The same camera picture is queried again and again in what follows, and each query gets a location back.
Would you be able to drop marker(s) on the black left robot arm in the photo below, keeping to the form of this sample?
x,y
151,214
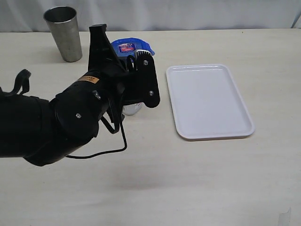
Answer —
x,y
45,131

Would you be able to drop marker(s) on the blue snap-lock container lid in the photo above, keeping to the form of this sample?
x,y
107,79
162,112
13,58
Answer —
x,y
129,46

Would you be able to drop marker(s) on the clear plastic tall container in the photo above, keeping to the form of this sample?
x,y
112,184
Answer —
x,y
130,110

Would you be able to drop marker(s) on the white rectangular plastic tray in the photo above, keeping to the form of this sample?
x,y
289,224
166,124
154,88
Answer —
x,y
206,103

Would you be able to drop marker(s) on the stainless steel tumbler cup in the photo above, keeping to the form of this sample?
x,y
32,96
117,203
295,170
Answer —
x,y
63,25

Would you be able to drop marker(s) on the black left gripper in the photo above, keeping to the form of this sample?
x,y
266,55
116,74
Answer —
x,y
107,75

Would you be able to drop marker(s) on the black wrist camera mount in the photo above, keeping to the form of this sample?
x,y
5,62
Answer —
x,y
143,84

